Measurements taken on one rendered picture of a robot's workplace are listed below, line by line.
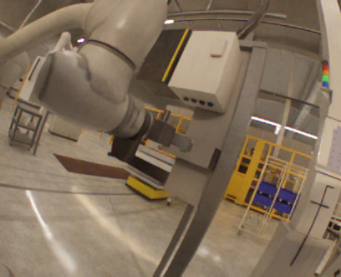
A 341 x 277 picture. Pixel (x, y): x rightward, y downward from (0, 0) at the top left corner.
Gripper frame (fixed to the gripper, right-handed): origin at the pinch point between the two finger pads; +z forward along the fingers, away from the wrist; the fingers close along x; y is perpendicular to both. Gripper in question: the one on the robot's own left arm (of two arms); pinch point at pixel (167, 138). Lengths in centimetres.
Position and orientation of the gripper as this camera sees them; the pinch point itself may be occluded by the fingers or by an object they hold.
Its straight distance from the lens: 51.3
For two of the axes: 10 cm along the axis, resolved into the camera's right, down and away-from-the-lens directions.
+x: -8.1, -2.9, 5.2
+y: 3.8, -9.2, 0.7
